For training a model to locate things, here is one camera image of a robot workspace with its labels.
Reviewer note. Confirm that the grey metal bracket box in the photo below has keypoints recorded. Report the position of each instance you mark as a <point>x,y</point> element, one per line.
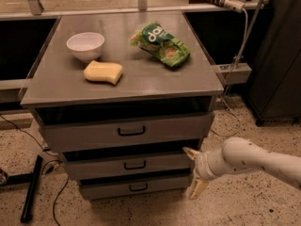
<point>229,74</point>

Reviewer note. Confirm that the black metal stand base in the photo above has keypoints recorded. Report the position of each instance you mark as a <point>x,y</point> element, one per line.
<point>32,179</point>

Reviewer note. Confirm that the white bowl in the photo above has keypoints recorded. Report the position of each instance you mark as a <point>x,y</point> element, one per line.
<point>86,46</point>

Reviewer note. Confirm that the green chip bag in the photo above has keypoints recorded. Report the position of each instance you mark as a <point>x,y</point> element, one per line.
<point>153,39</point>

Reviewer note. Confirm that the grey top drawer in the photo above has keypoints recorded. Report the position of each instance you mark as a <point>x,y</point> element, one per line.
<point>103,134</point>

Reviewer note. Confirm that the grey drawer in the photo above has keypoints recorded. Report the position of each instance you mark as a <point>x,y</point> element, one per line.
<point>103,134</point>
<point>126,165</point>
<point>140,186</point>

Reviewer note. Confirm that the grey drawer cabinet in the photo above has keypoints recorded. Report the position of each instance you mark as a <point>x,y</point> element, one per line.
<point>59,94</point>

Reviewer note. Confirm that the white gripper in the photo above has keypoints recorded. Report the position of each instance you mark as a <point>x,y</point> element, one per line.
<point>202,166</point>

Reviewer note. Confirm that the grey bottom drawer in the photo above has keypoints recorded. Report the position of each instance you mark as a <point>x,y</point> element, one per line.
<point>140,186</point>

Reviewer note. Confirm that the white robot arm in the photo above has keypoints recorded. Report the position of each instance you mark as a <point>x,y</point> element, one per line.
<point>236,156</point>

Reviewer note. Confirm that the white emergency stop button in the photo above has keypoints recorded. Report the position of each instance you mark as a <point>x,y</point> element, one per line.
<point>235,5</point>

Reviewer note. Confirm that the yellow sponge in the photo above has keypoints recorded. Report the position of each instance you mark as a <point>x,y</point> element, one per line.
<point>109,72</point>

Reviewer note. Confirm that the dark cabinet at right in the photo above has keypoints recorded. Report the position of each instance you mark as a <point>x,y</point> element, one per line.
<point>274,88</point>

